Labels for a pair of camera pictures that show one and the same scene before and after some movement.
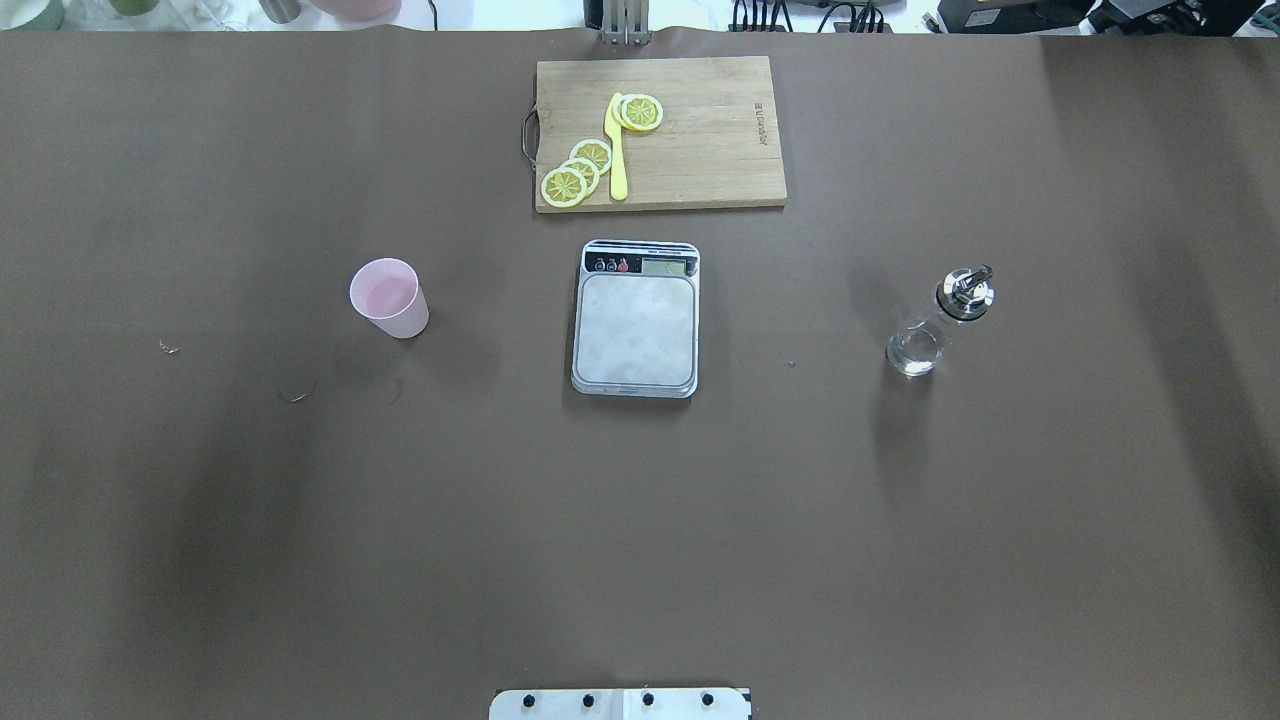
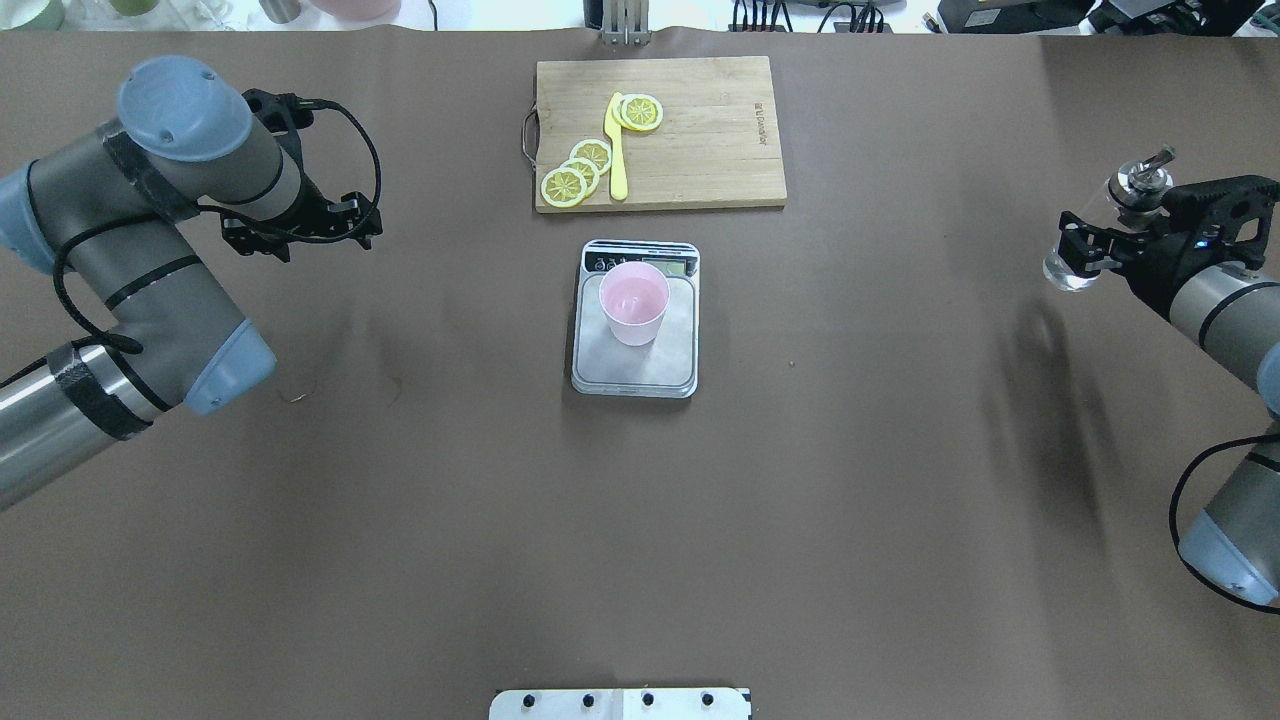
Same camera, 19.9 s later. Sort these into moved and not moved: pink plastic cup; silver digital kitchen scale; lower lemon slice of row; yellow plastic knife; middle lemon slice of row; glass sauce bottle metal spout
Moved: pink plastic cup; glass sauce bottle metal spout
Not moved: silver digital kitchen scale; yellow plastic knife; middle lemon slice of row; lower lemon slice of row
